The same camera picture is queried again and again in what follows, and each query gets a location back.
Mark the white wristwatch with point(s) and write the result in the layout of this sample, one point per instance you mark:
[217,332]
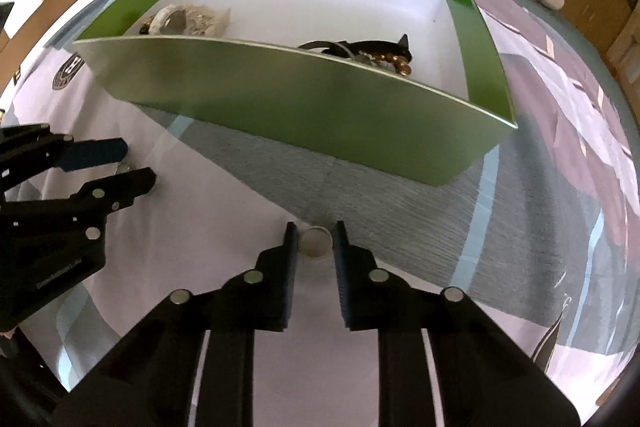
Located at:
[175,19]

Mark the printed bedsheet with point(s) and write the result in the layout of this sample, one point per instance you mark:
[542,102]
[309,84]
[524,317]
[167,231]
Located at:
[200,217]

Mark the black wristwatch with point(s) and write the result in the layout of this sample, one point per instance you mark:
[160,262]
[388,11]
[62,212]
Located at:
[375,46]

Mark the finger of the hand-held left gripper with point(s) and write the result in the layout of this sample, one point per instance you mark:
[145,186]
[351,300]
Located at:
[95,153]
[125,187]

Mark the green cardboard box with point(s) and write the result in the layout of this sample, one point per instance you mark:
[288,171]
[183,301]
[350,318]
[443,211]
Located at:
[300,109]

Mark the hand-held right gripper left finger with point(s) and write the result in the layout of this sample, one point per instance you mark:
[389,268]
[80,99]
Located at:
[287,279]

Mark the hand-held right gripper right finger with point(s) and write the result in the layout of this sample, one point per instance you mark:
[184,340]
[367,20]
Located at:
[345,279]

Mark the silver bangle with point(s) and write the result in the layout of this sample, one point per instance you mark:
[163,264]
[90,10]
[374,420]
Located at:
[345,51]

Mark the wooden furniture frame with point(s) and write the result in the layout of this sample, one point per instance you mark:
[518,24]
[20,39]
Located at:
[625,42]

